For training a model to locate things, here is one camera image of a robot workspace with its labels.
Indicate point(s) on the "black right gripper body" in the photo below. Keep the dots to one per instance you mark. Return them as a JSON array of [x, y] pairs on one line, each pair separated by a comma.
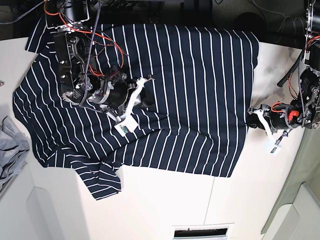
[[114, 93]]

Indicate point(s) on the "white left side panel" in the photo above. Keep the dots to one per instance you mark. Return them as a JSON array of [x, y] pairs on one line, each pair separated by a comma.
[[27, 211]]

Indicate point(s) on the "green-grey side panel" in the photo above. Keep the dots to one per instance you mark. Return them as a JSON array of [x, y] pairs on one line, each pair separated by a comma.
[[296, 213]]

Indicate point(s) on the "white slotted vent tray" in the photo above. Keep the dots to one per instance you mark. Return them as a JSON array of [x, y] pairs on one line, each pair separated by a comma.
[[201, 232]]

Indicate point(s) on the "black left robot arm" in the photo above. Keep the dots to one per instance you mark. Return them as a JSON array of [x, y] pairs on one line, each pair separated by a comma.
[[304, 110]]

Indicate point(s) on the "navy white-striped t-shirt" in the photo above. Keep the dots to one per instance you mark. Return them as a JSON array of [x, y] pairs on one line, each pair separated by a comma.
[[202, 87]]

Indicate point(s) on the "grey cloth pile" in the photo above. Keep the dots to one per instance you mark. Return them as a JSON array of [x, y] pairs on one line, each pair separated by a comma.
[[14, 148]]

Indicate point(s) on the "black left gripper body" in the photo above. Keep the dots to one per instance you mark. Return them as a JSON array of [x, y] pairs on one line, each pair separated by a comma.
[[280, 116]]

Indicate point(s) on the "black round stool base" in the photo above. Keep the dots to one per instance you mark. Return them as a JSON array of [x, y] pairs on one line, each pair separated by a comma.
[[250, 22]]

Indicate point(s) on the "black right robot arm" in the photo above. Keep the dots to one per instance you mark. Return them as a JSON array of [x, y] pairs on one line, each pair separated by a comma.
[[81, 84]]

